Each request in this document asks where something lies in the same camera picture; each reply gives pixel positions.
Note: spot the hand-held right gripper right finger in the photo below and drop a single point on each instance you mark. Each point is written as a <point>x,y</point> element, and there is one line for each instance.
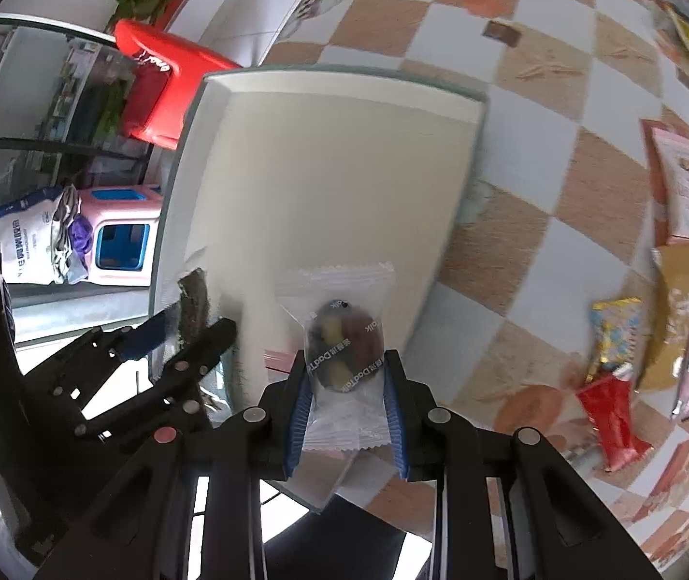
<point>394,420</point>

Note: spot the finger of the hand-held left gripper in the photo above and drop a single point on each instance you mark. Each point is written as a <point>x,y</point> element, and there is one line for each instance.
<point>139,338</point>
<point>211,341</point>

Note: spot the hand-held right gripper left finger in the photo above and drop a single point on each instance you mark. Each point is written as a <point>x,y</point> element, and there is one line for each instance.
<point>299,420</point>

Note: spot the clear packet with dark snack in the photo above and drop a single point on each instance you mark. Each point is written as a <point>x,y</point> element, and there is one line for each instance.
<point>344,344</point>

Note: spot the white storage box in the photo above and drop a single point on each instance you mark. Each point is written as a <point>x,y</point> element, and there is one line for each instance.
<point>320,181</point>

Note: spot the red snack packet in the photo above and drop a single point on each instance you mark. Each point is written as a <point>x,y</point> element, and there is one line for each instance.
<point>613,423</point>

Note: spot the purple plastic bag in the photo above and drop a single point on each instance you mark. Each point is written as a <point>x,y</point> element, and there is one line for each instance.
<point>80,235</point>

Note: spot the pink plastic stool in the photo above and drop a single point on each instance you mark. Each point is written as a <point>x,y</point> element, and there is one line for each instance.
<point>127,213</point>

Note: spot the white printed bag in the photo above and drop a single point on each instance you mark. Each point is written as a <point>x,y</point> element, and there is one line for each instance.
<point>24,241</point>

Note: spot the colourful foil snack packet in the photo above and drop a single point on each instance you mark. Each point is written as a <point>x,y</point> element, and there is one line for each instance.
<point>616,332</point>

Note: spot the red plastic stool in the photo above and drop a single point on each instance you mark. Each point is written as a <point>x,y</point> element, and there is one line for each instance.
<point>163,90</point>

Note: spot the glass display cabinet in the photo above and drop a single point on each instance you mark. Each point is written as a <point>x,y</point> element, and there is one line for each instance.
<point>48,102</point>

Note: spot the tan snack packet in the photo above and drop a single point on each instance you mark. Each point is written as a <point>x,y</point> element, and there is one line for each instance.
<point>673,314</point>

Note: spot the checkered tablecloth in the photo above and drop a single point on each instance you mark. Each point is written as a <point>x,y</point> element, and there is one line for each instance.
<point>562,163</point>

